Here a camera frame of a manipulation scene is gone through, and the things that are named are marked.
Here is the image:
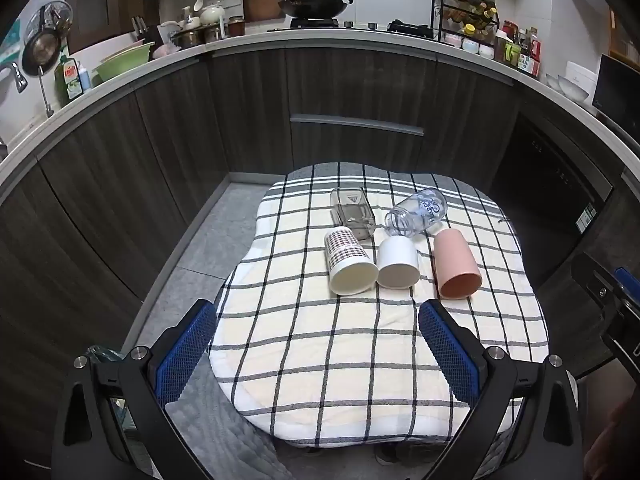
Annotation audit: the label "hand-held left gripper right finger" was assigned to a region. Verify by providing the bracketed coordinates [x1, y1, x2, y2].
[419, 299, 584, 480]

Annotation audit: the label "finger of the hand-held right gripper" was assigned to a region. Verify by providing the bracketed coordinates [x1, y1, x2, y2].
[570, 252, 640, 376]

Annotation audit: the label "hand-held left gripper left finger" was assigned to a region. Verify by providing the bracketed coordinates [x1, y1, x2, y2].
[52, 299, 218, 480]

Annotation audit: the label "person's right forearm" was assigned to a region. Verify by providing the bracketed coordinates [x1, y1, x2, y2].
[582, 370, 640, 480]

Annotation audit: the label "pink cup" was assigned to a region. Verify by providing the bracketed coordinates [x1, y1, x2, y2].
[433, 229, 483, 301]

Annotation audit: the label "white cup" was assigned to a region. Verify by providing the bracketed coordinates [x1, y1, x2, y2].
[377, 236, 420, 290]

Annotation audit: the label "brown patterned cup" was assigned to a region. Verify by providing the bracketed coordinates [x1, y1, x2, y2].
[324, 226, 379, 296]

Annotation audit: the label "clear printed glass cup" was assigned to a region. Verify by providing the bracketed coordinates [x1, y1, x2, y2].
[384, 187, 447, 238]

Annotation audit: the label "grey transparent square cup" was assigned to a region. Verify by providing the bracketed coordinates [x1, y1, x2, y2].
[330, 186, 377, 241]

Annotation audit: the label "grey floor mat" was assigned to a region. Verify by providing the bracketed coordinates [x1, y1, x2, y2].
[165, 360, 281, 480]

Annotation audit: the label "black built-in dishwasher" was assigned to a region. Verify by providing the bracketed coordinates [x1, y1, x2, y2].
[490, 112, 613, 271]

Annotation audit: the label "checked white cloth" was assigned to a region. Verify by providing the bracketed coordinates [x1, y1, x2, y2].
[207, 161, 549, 448]

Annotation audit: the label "black microwave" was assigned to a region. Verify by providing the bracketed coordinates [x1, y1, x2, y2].
[592, 54, 640, 126]

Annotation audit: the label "white bowls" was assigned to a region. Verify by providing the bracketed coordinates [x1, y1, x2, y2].
[545, 72, 591, 103]

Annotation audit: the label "dark wood kitchen cabinets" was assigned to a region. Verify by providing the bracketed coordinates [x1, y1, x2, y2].
[0, 40, 640, 386]

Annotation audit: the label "red label sauce bottle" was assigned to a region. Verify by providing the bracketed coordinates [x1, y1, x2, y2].
[527, 27, 543, 77]

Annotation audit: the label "green dish soap bottle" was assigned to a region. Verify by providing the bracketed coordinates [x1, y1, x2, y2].
[54, 55, 83, 108]

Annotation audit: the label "green plastic basin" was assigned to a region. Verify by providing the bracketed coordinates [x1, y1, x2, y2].
[93, 41, 156, 83]

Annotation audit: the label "black spice rack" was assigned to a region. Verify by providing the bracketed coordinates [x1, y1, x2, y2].
[431, 0, 501, 58]

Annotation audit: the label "black bag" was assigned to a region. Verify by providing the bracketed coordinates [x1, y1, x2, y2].
[390, 19, 435, 40]

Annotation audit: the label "steel pot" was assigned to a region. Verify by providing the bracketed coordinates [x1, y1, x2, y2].
[172, 27, 223, 50]

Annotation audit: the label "chrome faucet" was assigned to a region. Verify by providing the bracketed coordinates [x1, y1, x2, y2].
[0, 62, 55, 118]

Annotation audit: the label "hanging frying pan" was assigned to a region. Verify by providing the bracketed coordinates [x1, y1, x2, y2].
[21, 2, 73, 77]

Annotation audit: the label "gas stove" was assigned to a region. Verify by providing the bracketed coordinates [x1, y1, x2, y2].
[267, 17, 391, 33]

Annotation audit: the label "black wok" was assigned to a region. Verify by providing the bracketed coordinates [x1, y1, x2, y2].
[270, 0, 354, 20]

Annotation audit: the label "metal drawer handle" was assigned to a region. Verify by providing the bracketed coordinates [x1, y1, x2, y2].
[290, 114, 425, 137]

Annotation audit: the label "dark wall cabinet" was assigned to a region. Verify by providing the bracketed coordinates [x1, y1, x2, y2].
[65, 0, 146, 56]

